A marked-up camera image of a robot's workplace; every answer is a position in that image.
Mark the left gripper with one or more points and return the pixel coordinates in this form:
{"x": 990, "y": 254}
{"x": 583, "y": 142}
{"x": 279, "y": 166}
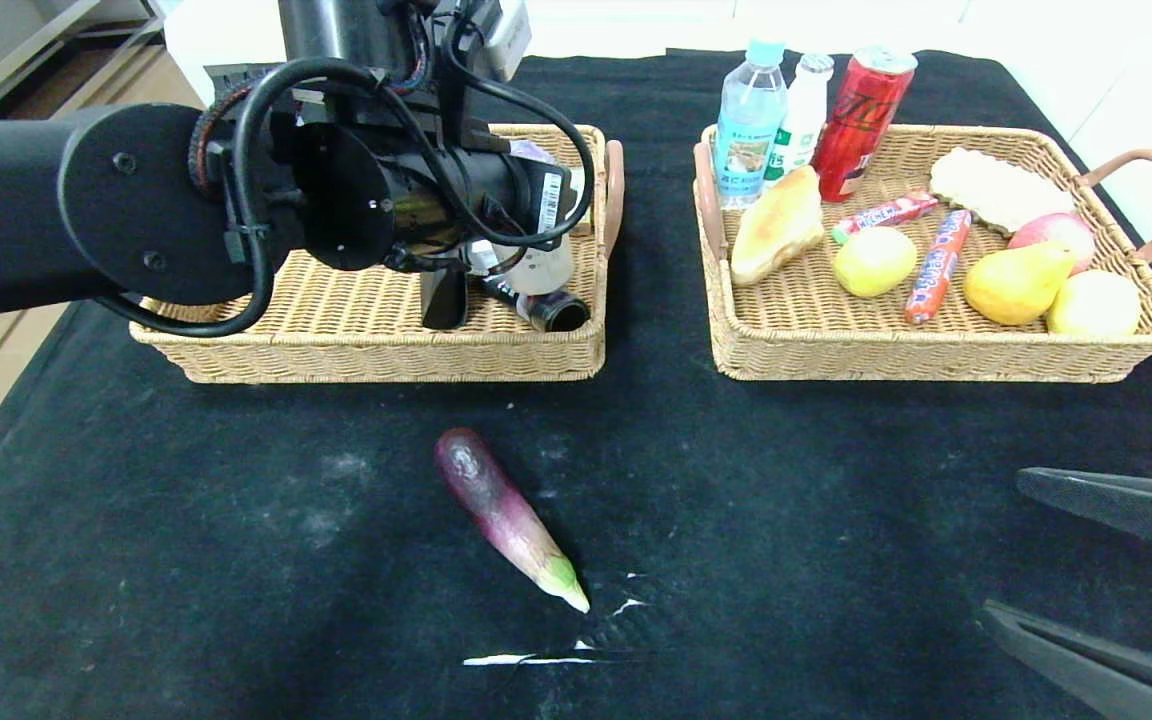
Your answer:
{"x": 553, "y": 203}

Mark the white cup purple lid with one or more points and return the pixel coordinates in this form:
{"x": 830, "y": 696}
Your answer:
{"x": 548, "y": 270}

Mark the black glasses case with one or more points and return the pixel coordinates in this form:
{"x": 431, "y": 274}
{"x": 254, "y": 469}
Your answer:
{"x": 444, "y": 298}

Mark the croissant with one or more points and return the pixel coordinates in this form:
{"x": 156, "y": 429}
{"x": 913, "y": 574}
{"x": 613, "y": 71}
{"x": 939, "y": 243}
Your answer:
{"x": 776, "y": 225}

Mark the purple eggplant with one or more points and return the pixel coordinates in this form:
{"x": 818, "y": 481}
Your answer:
{"x": 496, "y": 500}

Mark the yellow lemon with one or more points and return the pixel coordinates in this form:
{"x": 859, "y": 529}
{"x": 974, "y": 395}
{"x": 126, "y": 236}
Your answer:
{"x": 874, "y": 262}

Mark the black cosmetic tube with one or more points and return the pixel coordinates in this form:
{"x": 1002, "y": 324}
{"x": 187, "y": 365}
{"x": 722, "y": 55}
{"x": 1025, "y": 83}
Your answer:
{"x": 561, "y": 312}

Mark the white table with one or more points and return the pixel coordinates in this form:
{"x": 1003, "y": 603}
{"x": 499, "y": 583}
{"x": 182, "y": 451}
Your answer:
{"x": 636, "y": 30}

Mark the clear water bottle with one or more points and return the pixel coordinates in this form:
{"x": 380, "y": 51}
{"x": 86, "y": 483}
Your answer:
{"x": 748, "y": 130}

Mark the white milk bottle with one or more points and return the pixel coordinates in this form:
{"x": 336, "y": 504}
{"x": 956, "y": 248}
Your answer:
{"x": 804, "y": 120}

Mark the round yellow fruit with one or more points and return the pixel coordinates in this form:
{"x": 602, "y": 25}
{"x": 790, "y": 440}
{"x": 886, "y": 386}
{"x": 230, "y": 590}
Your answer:
{"x": 1096, "y": 303}

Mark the red cola can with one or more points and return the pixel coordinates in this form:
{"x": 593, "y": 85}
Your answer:
{"x": 856, "y": 130}

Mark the yellow pear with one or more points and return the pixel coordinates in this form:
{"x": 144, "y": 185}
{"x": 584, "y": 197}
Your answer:
{"x": 1011, "y": 288}

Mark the short pink candy roll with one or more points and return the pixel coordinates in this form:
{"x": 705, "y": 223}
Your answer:
{"x": 886, "y": 215}

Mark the red peach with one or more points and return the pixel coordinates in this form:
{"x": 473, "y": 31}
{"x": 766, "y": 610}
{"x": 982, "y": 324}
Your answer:
{"x": 1056, "y": 231}

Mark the long orange candy roll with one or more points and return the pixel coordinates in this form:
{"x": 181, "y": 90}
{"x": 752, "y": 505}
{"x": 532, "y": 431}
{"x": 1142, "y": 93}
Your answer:
{"x": 938, "y": 270}

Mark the cream waffle biscuit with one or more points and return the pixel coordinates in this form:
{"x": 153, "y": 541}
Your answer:
{"x": 986, "y": 188}

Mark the thin white strip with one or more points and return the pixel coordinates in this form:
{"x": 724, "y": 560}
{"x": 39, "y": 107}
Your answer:
{"x": 506, "y": 659}

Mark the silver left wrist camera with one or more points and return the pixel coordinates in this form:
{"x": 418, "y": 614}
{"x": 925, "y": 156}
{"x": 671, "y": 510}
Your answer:
{"x": 506, "y": 35}

